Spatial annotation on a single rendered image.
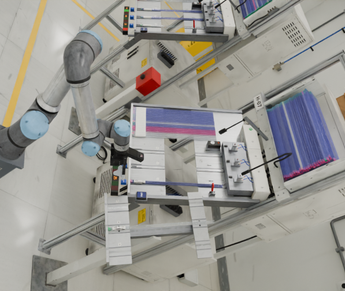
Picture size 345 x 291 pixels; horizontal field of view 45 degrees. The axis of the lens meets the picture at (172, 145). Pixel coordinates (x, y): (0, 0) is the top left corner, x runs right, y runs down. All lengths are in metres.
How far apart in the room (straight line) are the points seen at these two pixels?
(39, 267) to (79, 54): 1.39
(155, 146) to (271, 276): 1.88
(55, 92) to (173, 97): 1.89
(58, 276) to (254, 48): 2.16
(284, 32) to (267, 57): 0.25
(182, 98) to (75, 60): 2.10
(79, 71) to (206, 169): 1.03
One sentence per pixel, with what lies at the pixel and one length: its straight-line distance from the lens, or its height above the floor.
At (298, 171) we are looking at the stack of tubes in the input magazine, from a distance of 2.22.
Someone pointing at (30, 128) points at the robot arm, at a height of 0.77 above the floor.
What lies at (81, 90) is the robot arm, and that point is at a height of 1.07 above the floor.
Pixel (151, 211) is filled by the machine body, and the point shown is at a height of 0.61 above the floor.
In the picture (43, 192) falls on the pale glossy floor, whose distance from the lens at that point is 2.84.
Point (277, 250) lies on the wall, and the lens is 3.91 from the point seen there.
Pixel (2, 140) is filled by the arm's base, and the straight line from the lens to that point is 1.99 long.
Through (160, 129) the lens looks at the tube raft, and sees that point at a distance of 2.51.
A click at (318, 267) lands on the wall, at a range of 3.71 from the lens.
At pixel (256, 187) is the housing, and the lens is 2.29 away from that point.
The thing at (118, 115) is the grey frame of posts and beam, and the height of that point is 0.58.
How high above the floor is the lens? 2.03
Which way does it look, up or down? 28 degrees down
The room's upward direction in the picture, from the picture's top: 61 degrees clockwise
